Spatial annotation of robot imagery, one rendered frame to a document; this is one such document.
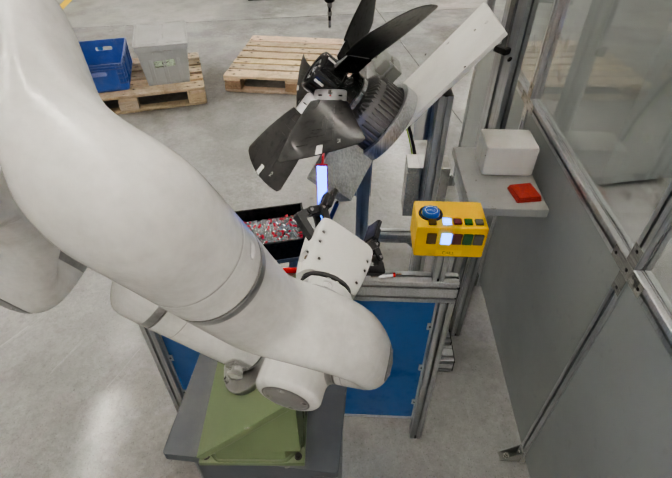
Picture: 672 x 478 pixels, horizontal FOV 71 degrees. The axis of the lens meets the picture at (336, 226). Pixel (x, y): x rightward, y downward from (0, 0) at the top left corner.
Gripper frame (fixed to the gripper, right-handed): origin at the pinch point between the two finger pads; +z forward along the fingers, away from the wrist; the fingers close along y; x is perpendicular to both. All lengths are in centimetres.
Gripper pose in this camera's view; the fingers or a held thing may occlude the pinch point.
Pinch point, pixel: (352, 212)
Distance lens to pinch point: 76.1
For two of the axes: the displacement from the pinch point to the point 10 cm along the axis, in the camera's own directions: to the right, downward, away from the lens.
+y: 7.9, 5.4, 2.9
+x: 5.5, -4.1, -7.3
